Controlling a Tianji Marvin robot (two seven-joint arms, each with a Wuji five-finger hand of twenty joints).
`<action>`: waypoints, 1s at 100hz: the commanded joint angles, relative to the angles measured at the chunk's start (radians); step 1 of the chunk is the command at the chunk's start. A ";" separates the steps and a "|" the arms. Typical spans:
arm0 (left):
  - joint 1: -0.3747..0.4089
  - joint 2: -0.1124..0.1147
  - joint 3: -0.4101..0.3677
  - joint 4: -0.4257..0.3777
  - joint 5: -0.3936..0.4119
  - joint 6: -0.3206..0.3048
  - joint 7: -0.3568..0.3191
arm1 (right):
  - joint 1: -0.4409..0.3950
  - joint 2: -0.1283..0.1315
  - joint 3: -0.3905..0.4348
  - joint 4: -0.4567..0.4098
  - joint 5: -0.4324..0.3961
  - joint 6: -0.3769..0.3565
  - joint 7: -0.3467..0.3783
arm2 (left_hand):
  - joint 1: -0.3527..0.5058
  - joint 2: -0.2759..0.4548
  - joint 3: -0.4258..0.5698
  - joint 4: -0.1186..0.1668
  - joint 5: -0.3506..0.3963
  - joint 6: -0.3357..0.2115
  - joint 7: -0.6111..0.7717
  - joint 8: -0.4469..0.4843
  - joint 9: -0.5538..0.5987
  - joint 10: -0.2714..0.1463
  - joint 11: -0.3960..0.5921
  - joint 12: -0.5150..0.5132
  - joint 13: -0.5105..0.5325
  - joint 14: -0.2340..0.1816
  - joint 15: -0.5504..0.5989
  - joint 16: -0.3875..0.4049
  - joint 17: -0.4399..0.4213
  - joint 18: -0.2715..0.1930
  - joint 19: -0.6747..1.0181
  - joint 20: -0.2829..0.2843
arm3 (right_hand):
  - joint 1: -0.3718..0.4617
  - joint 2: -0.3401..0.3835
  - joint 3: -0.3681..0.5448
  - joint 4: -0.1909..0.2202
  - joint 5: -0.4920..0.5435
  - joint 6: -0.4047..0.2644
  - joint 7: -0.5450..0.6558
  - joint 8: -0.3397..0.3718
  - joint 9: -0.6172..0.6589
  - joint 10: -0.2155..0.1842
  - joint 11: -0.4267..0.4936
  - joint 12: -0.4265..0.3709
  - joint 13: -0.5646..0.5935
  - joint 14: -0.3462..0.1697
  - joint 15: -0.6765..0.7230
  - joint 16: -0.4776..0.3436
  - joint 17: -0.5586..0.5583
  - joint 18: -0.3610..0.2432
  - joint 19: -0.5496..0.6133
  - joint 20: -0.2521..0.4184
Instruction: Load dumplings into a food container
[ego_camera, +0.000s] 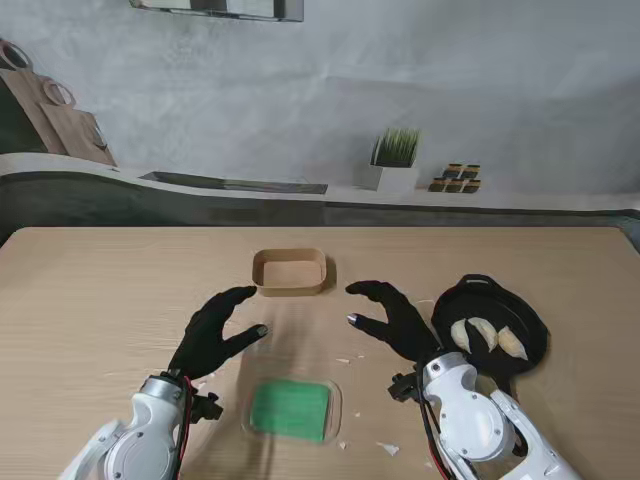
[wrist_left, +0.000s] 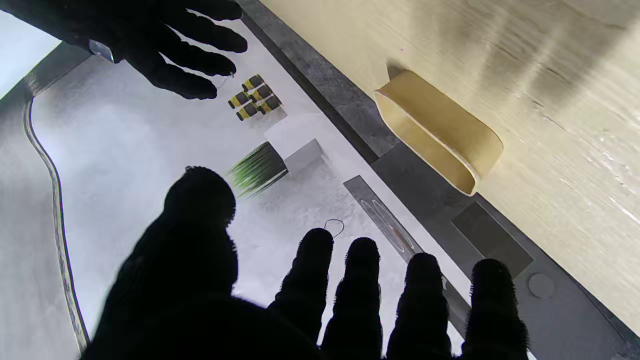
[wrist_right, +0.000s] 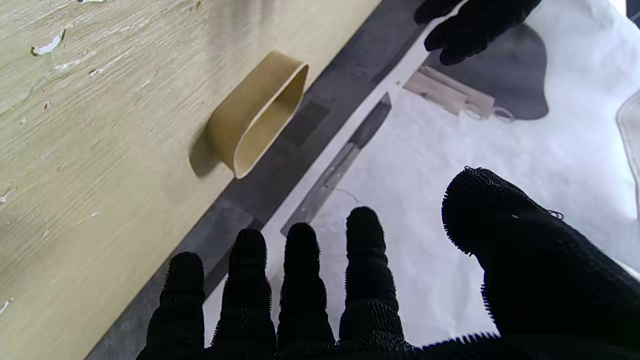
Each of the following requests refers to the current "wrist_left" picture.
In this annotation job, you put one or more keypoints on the yellow black spice jar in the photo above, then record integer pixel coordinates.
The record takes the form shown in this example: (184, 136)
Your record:
(247, 110)
(261, 92)
(252, 81)
(239, 99)
(270, 103)

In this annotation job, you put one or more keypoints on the green plant in white pot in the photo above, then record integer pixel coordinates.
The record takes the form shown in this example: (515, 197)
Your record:
(295, 145)

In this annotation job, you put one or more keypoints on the brown paper food container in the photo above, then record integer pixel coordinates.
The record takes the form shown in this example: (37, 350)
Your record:
(450, 120)

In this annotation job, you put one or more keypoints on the dark long knife tray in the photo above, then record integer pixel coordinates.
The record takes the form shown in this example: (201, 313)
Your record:
(372, 205)

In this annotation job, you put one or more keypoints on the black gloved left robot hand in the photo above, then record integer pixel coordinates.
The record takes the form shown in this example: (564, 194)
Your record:
(190, 280)

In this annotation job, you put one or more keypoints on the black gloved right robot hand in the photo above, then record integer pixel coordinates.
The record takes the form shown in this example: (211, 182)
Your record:
(135, 35)

